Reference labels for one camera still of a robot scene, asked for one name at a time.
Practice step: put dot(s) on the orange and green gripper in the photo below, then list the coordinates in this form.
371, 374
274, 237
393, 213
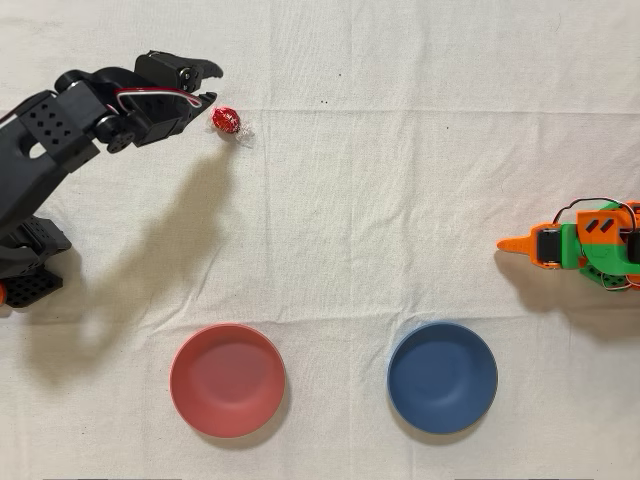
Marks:
549, 246

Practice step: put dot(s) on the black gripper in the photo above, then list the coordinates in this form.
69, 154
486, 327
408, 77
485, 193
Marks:
159, 106

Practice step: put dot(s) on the red candy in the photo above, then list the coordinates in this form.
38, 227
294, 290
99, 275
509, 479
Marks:
225, 118

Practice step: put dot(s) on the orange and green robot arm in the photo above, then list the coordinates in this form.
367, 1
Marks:
600, 230

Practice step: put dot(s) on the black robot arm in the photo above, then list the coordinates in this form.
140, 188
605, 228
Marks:
40, 165

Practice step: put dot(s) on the blue bowl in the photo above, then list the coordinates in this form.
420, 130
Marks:
442, 377

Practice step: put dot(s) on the red bowl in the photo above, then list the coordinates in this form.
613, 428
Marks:
227, 380

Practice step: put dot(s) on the white table cloth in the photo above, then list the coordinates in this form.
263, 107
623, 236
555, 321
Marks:
350, 200

